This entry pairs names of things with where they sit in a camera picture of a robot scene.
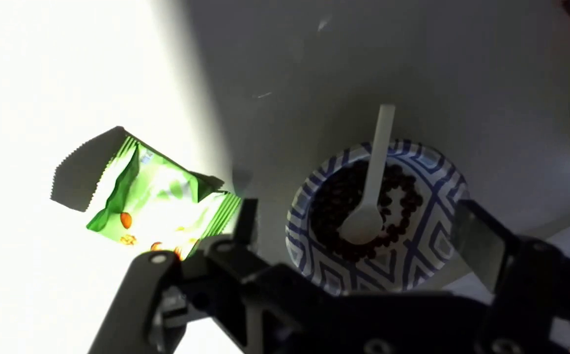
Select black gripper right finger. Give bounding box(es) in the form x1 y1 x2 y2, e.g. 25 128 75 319
452 199 570 354

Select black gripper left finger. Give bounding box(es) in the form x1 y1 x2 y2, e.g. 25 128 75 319
86 195 289 354

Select white plastic spoon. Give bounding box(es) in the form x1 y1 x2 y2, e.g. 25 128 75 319
336 103 397 248

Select dark coffee beans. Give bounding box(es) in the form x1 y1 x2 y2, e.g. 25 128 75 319
310 160 426 262

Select green snack packet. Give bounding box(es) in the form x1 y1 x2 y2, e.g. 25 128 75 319
84 134 246 260

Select blue patterned paper bowl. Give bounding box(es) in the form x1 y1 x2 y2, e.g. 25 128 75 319
283 138 470 300

